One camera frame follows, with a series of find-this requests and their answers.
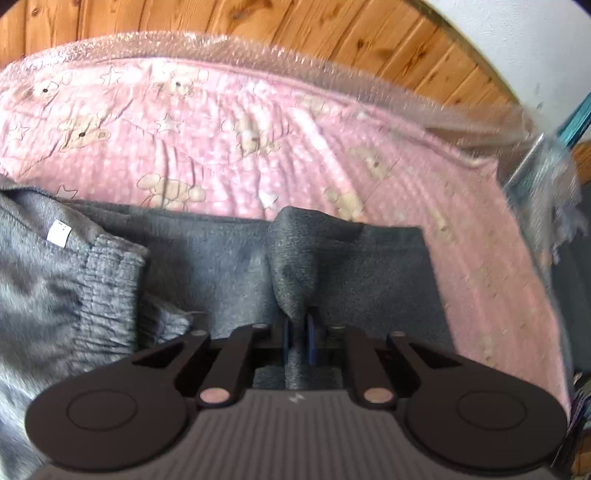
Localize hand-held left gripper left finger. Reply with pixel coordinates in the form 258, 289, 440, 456
131, 316, 291, 409

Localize wooden side panel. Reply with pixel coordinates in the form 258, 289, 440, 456
573, 142, 591, 183

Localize wooden headboard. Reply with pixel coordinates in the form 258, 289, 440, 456
0, 0, 520, 109

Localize pink bear printed blanket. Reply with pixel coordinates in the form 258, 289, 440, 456
0, 58, 573, 407

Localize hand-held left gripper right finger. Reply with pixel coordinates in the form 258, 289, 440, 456
305, 309, 462, 409

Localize grey pants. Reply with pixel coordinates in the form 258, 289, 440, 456
0, 185, 455, 480

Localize clear bubble wrap sheet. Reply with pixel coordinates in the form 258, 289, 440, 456
0, 30, 583, 264

